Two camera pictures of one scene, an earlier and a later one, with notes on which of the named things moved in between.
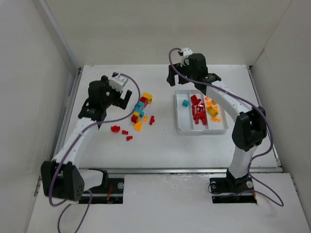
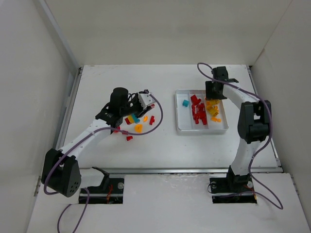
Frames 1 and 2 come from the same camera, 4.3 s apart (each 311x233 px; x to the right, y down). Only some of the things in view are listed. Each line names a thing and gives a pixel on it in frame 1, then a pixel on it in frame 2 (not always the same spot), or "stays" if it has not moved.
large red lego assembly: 198,110 stays
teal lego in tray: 185,103 stays
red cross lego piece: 152,120 stays
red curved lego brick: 134,118 -> 128,121
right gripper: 180,73 -> 215,93
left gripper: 119,100 -> 140,111
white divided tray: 196,111 stays
